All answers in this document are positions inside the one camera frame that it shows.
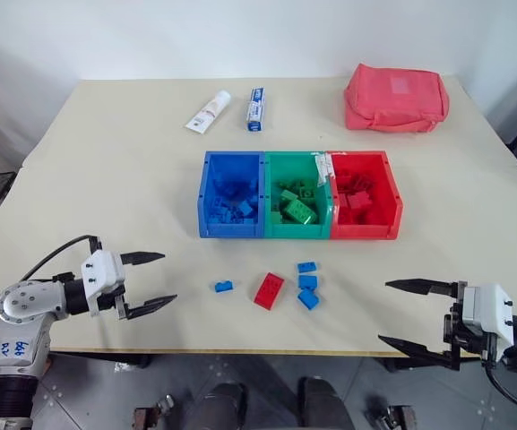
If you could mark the red plastic bin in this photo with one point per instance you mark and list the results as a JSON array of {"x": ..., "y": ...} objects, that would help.
[{"x": 385, "y": 197}]

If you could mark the dark grey rounded shape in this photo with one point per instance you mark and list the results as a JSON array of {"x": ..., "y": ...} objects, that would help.
[{"x": 220, "y": 405}]

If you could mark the black table frame bar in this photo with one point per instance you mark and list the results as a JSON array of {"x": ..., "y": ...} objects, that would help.
[
  {"x": 101, "y": 359},
  {"x": 397, "y": 363}
]

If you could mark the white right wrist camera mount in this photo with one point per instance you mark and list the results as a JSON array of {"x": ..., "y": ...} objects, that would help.
[{"x": 486, "y": 309}]

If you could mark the white tape strip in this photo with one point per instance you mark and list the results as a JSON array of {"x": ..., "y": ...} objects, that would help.
[{"x": 323, "y": 168}]

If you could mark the brown metal bracket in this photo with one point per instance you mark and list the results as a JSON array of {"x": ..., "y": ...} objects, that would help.
[
  {"x": 155, "y": 412},
  {"x": 390, "y": 417}
]

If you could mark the blue toothpaste box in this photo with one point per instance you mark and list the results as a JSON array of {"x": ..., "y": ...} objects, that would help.
[{"x": 256, "y": 109}]

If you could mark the white toothpaste tube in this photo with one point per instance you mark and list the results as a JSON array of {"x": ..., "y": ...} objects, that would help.
[{"x": 208, "y": 112}]

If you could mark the blue plastic bin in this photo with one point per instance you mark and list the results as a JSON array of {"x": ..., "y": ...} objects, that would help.
[{"x": 231, "y": 197}]

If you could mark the dark green brick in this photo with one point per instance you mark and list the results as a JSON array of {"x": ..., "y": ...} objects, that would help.
[{"x": 307, "y": 192}]

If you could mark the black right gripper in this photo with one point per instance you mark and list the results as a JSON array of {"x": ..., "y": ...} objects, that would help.
[{"x": 455, "y": 324}]

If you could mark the large green brick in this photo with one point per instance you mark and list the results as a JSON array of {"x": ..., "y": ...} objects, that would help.
[{"x": 301, "y": 212}]

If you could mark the small blue brick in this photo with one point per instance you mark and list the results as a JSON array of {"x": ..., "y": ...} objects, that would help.
[
  {"x": 224, "y": 286},
  {"x": 308, "y": 299},
  {"x": 307, "y": 267},
  {"x": 308, "y": 281}
]

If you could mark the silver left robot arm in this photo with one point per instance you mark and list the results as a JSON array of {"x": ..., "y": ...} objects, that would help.
[{"x": 20, "y": 309}]

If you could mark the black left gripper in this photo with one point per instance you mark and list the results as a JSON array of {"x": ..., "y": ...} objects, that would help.
[{"x": 108, "y": 302}]

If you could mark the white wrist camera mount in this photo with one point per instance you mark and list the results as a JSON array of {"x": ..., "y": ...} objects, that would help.
[
  {"x": 486, "y": 309},
  {"x": 103, "y": 271}
]

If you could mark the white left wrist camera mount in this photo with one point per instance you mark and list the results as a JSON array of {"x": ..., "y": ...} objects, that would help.
[{"x": 103, "y": 271}]

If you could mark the green plastic bin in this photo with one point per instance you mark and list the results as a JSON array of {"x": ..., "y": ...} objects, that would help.
[{"x": 298, "y": 230}]

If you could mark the large red brick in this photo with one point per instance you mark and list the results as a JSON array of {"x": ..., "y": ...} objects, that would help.
[{"x": 269, "y": 290}]

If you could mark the red fabric pouch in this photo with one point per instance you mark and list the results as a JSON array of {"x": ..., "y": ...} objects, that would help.
[{"x": 397, "y": 98}]

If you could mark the small green brick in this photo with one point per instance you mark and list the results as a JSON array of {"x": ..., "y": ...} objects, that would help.
[
  {"x": 281, "y": 183},
  {"x": 288, "y": 195}
]

